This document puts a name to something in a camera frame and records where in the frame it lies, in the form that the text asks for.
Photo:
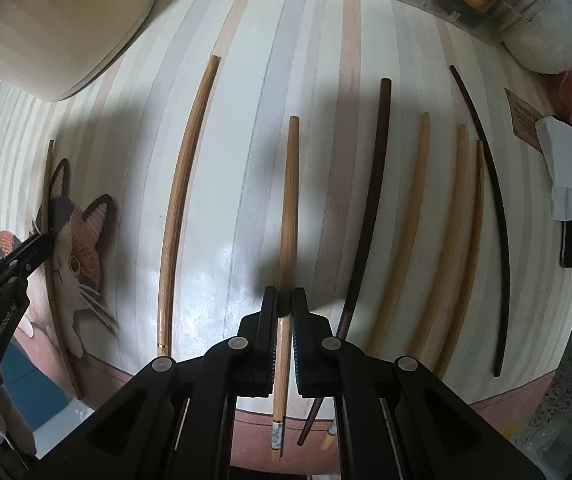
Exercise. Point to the blue cabinet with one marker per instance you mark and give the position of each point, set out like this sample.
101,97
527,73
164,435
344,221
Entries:
31,380

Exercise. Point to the brown card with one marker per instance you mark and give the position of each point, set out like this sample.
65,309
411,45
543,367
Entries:
523,115

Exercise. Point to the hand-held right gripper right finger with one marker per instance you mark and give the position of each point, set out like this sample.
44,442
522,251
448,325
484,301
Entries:
300,330

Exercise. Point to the white folded cloth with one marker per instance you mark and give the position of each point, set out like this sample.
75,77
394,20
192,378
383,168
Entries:
563,170

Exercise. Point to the cream plastic utensil holder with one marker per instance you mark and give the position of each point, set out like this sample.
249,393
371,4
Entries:
51,25

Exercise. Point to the translucent plastic bag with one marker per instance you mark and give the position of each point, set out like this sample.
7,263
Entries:
545,45

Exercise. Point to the thin black chopstick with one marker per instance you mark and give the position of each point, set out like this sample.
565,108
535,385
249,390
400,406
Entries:
495,200

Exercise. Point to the light wooden chopstick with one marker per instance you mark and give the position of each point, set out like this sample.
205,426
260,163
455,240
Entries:
470,240
448,210
413,200

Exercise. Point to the striped cat print table mat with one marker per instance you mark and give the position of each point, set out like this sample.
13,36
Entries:
246,160

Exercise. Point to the dark brown chopstick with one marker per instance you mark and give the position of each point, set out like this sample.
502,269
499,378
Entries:
375,175

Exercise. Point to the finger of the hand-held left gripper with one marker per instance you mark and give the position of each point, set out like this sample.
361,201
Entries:
31,251

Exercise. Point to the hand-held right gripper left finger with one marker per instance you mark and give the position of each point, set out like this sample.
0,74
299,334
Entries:
269,320

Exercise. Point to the brown wooden chopstick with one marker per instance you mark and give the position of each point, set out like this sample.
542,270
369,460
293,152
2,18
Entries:
62,330
290,200
186,160

